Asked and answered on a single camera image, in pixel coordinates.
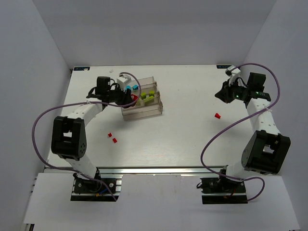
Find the red round lego piece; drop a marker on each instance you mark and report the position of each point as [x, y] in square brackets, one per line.
[135, 99]

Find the green 2x4 lego brick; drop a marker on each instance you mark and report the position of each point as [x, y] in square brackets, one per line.
[148, 101]

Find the wrist white camera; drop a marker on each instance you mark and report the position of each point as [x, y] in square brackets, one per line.
[233, 73]
[123, 80]

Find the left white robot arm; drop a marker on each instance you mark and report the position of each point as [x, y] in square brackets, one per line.
[69, 132]

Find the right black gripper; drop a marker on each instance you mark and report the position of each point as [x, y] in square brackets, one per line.
[227, 94]

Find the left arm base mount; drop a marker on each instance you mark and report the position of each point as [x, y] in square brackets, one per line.
[86, 190]

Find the right blue table label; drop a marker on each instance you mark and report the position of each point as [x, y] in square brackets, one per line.
[222, 66]

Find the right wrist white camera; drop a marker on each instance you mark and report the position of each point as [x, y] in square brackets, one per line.
[233, 73]

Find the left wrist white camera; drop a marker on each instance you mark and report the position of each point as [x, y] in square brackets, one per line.
[123, 80]

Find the left blue table label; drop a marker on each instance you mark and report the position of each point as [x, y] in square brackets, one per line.
[81, 68]

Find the clear tiered acrylic container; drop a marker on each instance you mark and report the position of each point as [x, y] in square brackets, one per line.
[142, 111]

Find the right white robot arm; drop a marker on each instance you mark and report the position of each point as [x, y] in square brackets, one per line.
[266, 150]

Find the blue table label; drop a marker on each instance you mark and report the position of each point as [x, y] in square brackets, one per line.
[222, 66]
[81, 68]

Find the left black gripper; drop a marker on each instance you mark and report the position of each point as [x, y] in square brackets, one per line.
[124, 96]

